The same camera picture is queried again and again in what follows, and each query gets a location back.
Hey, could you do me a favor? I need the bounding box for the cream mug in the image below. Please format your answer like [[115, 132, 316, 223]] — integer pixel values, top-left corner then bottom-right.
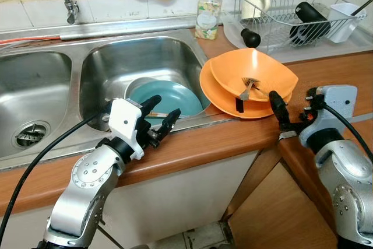
[[241, 0, 272, 20]]

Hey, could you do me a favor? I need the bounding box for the teal plate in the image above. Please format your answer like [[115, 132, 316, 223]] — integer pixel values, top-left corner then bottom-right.
[[127, 80, 203, 122]]

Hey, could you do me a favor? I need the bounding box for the pump soap bottle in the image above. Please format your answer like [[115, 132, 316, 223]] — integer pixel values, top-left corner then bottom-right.
[[195, 0, 223, 41]]

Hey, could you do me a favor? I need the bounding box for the orange plate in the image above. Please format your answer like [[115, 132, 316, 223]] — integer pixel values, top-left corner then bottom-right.
[[199, 57, 292, 120]]

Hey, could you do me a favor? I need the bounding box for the orange bowl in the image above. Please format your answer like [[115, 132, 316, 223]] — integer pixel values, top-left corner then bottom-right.
[[210, 48, 299, 103]]

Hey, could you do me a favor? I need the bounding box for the black bottle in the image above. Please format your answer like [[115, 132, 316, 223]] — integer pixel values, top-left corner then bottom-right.
[[290, 1, 332, 45]]

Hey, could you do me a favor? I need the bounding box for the metal cabinet handle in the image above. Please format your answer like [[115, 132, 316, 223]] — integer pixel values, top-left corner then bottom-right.
[[96, 220, 126, 249]]

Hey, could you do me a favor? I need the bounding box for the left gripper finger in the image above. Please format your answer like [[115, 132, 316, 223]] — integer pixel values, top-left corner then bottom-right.
[[141, 94, 163, 115], [160, 110, 181, 135]]

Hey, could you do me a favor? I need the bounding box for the wooden chopstick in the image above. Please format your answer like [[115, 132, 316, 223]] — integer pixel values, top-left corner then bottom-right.
[[146, 111, 188, 117]]

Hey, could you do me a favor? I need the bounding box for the dark utensil handle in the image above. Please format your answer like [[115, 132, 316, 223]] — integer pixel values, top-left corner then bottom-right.
[[350, 0, 373, 16]]

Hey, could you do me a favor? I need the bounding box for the wire dish rack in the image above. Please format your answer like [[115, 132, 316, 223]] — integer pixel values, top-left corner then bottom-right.
[[232, 0, 369, 48]]

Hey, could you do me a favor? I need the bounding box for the white cabinet door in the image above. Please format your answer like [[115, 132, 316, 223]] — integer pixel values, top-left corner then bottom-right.
[[0, 150, 260, 249]]

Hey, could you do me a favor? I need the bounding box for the metal sink drain strainer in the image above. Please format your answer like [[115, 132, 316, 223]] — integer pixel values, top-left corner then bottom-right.
[[13, 121, 50, 148]]

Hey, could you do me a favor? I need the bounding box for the brown wooden cabinet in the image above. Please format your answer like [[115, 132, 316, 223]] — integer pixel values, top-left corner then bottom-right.
[[224, 156, 339, 249]]

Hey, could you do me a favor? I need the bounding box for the metal peeler black handle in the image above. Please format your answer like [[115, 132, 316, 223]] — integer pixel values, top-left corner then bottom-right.
[[235, 76, 264, 114]]

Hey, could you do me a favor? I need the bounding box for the grey plastic drain tray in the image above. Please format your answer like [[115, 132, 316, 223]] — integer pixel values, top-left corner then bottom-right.
[[221, 19, 373, 51]]

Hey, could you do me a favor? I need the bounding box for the stainless steel double sink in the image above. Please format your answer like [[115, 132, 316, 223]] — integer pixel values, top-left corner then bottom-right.
[[0, 24, 234, 171]]

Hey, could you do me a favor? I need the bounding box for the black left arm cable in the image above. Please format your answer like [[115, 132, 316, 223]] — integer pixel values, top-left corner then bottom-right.
[[0, 109, 111, 244]]

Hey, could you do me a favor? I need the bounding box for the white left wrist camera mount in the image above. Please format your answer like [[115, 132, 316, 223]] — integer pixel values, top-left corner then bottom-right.
[[108, 99, 143, 161]]

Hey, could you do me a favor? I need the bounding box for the white utensil cup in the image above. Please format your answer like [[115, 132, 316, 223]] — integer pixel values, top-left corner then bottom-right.
[[326, 2, 361, 44]]

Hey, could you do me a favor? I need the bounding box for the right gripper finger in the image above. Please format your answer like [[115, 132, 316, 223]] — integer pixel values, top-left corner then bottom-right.
[[269, 90, 290, 131]]

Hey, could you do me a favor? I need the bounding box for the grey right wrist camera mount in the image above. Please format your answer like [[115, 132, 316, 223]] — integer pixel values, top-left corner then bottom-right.
[[315, 85, 358, 122]]

